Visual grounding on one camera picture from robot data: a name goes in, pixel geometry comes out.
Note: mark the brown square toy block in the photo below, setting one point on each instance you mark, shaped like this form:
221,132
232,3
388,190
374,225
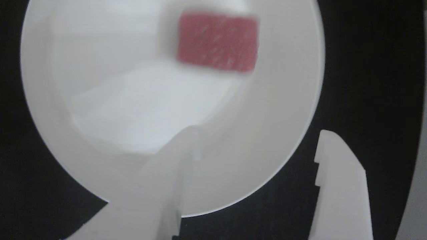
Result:
218,41

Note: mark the white paper bowl navy print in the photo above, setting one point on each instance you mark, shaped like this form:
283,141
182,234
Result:
133,100

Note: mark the black desk mat grey logo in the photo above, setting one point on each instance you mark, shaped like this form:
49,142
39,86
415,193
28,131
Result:
367,66

